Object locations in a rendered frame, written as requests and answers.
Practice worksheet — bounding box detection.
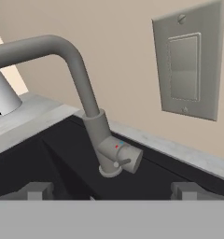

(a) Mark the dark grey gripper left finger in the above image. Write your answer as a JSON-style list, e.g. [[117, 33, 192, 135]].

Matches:
[[0, 181, 55, 201]]

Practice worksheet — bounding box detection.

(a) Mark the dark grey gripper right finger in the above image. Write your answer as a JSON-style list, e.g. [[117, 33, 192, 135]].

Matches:
[[170, 181, 224, 201]]

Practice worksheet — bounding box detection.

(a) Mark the black sink basin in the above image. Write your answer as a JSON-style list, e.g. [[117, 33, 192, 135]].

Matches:
[[0, 114, 224, 201]]

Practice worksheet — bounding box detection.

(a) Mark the grey sink faucet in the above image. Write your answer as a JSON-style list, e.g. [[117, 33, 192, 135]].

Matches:
[[0, 34, 144, 178]]

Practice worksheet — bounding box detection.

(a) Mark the white cone-shaped appliance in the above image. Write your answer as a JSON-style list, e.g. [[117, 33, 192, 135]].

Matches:
[[0, 68, 23, 117]]

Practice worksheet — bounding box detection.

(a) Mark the grey faucet lever handle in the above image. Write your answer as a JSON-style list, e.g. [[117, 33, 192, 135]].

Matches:
[[113, 158, 132, 169]]

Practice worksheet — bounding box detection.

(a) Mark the grey wall switch plate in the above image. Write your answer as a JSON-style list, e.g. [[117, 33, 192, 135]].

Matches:
[[151, 0, 224, 122]]

